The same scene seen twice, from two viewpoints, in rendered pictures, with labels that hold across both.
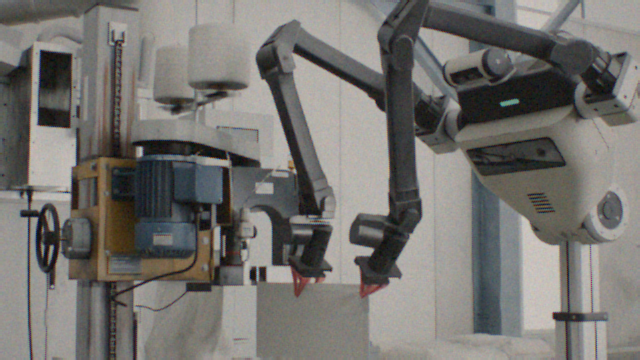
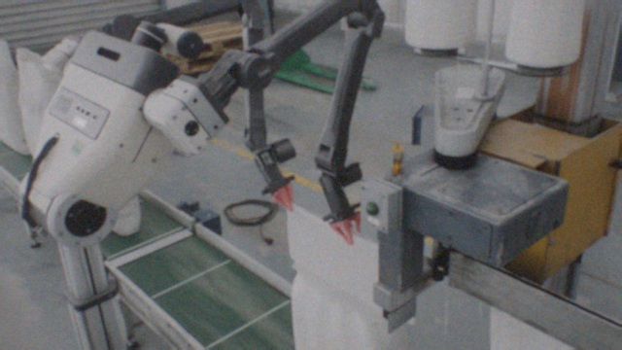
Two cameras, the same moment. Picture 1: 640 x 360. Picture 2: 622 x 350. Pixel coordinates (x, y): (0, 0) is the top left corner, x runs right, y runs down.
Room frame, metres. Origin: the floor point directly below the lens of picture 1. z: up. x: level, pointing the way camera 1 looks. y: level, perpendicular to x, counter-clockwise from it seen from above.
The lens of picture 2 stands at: (3.76, -0.25, 1.87)
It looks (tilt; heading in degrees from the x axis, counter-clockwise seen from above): 25 degrees down; 172
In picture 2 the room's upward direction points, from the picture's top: 3 degrees counter-clockwise
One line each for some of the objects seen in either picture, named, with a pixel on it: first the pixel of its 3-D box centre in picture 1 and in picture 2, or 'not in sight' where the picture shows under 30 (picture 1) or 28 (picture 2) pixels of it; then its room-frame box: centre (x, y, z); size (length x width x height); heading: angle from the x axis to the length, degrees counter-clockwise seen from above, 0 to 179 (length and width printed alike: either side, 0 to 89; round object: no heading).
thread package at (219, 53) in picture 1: (219, 58); (441, 9); (2.37, 0.26, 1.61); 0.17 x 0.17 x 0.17
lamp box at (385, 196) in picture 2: not in sight; (381, 204); (2.70, 0.03, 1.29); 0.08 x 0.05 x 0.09; 33
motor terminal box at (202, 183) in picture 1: (198, 189); (428, 129); (2.23, 0.29, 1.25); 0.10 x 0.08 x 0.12; 148
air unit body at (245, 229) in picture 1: (245, 237); not in sight; (2.51, 0.19, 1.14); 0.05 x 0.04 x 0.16; 123
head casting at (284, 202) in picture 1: (245, 215); (467, 228); (2.72, 0.21, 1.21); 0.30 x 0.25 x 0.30; 33
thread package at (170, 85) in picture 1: (178, 74); (545, 20); (2.59, 0.40, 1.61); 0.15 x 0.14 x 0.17; 33
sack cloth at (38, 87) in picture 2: not in sight; (47, 118); (0.25, -1.30, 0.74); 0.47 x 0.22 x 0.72; 34
